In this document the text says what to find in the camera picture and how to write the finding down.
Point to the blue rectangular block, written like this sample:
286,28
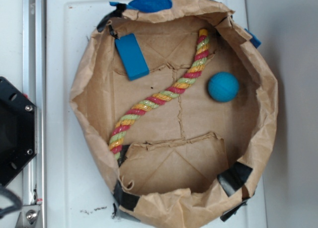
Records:
132,57

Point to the brown paper bag tray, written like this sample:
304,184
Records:
171,155

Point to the blue rubber ball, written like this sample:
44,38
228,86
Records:
223,87

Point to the white plastic tray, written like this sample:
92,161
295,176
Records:
77,195

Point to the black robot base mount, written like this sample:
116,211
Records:
17,131

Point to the aluminium rail frame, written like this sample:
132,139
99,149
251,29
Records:
33,213

